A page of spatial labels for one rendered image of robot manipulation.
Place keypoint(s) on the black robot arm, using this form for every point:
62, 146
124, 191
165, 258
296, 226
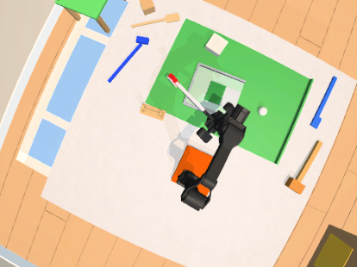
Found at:
232, 133

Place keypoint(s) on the green putting mat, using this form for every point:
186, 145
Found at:
269, 85

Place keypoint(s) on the white golf ball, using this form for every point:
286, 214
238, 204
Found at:
262, 111

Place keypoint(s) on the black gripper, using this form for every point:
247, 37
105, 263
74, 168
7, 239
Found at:
213, 126

